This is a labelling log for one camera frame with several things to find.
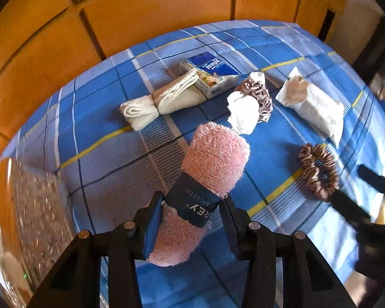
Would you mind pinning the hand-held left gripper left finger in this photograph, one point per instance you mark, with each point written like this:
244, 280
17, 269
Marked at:
153, 227

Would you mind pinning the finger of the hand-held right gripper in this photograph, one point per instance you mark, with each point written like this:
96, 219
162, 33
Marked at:
351, 207
375, 179

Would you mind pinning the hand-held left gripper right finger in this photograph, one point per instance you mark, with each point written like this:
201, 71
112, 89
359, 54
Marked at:
232, 231

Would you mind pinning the brown satin scrunchie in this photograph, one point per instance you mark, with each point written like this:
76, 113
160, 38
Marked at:
261, 94
327, 179

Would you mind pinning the pink dishcloth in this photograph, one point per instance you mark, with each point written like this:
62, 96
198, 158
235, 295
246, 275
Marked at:
211, 154

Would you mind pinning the white wet wipes pack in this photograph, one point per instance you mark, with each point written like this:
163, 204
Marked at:
317, 112

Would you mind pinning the white cloth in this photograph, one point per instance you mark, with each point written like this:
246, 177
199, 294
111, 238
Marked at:
243, 112

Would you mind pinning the cream cloth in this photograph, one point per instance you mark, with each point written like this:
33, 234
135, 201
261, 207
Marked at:
176, 99

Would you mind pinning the blue tissue packet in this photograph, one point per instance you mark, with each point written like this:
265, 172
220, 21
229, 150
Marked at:
211, 70

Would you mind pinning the dark chair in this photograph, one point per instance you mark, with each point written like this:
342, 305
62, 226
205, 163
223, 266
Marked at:
372, 54

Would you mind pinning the wooden wardrobe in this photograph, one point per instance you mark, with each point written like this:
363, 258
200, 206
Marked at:
147, 6

